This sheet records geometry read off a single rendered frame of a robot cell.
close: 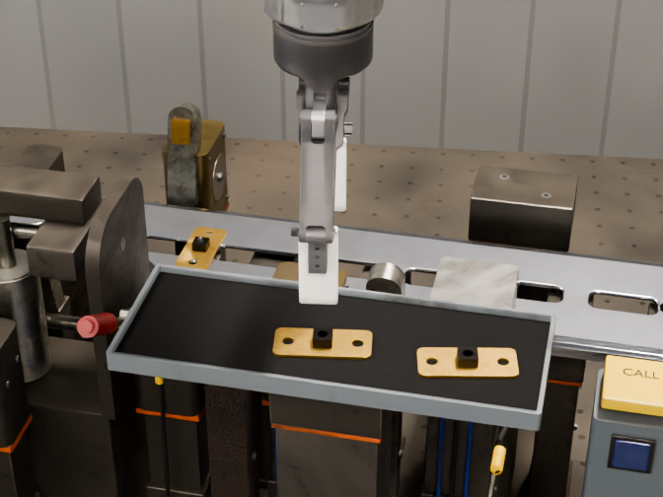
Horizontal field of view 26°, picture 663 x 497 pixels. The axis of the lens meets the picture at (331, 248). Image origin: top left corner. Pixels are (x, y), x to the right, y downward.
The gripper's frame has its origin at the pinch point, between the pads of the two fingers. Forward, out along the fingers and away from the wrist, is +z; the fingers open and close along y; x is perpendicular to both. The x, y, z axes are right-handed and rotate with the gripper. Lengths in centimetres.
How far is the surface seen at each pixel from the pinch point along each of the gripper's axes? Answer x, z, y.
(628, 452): 25.7, 15.1, 7.3
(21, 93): -91, 106, -224
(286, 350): -3.1, 10.3, 1.4
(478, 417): 13.0, 11.2, 8.2
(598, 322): 27.6, 26.6, -26.0
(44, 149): -40, 28, -61
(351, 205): -1, 57, -96
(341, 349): 1.6, 10.3, 1.0
